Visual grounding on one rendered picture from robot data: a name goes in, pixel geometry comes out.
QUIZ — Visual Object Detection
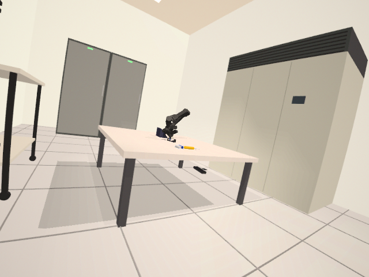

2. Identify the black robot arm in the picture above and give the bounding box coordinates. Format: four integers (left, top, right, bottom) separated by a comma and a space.
165, 108, 190, 129

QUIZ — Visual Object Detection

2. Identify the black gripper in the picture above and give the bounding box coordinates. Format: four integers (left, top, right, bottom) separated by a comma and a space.
162, 124, 178, 139

